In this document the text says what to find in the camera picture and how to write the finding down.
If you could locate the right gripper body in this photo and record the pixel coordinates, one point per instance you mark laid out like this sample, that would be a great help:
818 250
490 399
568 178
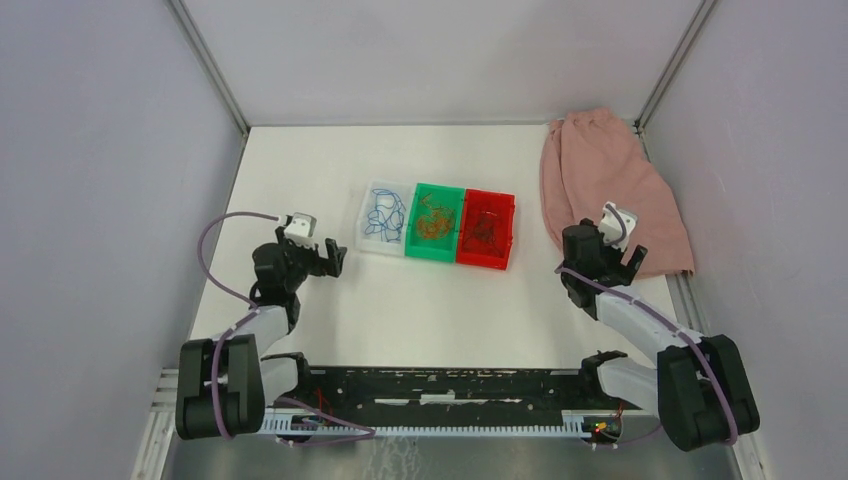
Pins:
612 259

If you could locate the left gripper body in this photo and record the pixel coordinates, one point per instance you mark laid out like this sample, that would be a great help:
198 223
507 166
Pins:
304 260

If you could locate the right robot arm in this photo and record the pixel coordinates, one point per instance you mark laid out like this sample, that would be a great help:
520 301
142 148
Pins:
697 386

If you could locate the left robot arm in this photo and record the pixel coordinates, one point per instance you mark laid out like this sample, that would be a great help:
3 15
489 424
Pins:
224 383

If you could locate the clear plastic bin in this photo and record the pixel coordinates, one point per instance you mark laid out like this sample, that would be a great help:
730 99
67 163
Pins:
382 222

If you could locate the green plastic bin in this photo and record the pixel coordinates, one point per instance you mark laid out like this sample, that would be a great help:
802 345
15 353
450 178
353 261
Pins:
433 229

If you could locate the pink cloth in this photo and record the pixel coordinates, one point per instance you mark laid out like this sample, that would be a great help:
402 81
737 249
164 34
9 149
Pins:
592 158

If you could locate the red plastic bin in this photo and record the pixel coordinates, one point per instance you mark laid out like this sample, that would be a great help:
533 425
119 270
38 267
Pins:
486 229

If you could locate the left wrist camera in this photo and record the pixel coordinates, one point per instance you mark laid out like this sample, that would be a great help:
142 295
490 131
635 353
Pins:
299 227

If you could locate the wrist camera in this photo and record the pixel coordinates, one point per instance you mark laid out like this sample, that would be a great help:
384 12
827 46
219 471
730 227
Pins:
617 226
299 227

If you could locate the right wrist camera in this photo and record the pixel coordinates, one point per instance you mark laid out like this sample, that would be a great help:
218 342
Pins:
617 226

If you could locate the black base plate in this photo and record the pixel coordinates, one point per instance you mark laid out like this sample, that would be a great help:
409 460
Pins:
449 397

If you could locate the white slotted cable duct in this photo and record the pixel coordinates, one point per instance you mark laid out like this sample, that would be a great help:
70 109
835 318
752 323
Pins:
286 424

